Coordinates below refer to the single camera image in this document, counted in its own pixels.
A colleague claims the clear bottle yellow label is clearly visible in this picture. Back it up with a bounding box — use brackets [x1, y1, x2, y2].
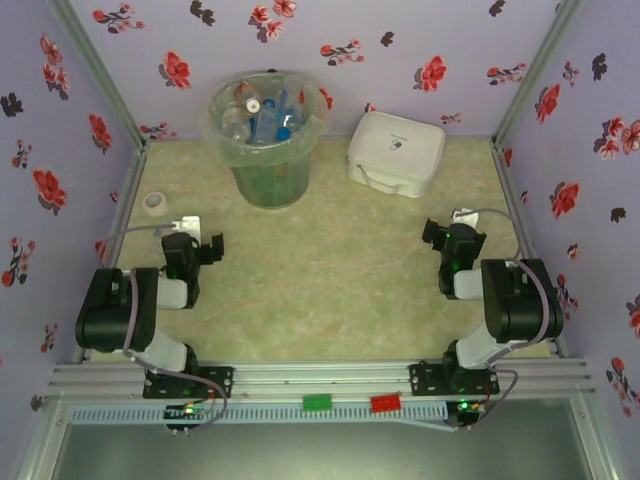
[221, 97, 263, 143]

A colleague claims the soda water bottle blue cap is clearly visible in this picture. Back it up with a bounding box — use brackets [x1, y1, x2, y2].
[273, 112, 297, 143]

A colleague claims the green translucent trash bin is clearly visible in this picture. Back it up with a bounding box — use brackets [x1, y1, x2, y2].
[202, 72, 331, 210]

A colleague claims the clear plastic bin liner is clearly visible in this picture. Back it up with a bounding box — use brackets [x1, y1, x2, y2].
[201, 72, 331, 169]

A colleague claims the beige tape roll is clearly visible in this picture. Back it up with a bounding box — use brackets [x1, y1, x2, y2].
[141, 190, 170, 217]

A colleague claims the white zip case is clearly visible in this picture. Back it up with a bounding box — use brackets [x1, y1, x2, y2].
[345, 110, 447, 200]

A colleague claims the small controller board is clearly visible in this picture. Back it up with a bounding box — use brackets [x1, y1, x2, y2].
[454, 398, 487, 432]
[163, 402, 211, 436]

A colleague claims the red block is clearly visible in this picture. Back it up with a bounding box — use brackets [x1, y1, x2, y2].
[370, 394, 403, 414]

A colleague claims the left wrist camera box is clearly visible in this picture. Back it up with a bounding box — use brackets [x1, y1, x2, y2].
[171, 214, 203, 237]

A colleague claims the grey left arm cable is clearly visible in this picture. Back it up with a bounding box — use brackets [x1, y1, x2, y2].
[102, 222, 230, 434]

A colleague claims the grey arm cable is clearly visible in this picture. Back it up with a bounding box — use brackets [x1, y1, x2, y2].
[102, 222, 230, 434]
[452, 208, 552, 432]

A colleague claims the grey right arm cable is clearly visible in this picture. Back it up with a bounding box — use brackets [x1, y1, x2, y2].
[452, 208, 552, 432]

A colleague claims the aluminium side rail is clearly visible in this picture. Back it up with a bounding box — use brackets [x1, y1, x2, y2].
[74, 142, 150, 364]
[492, 142, 569, 359]

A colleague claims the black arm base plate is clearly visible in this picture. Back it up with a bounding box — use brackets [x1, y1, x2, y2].
[408, 362, 500, 399]
[142, 366, 235, 400]

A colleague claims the aluminium mounting rail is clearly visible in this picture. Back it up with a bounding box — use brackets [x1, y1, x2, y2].
[47, 359, 594, 401]

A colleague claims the grey slotted cable duct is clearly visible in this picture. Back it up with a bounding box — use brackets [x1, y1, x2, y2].
[67, 403, 449, 427]

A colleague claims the aluminium frame post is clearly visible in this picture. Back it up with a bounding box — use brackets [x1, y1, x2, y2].
[492, 0, 585, 146]
[47, 0, 150, 150]

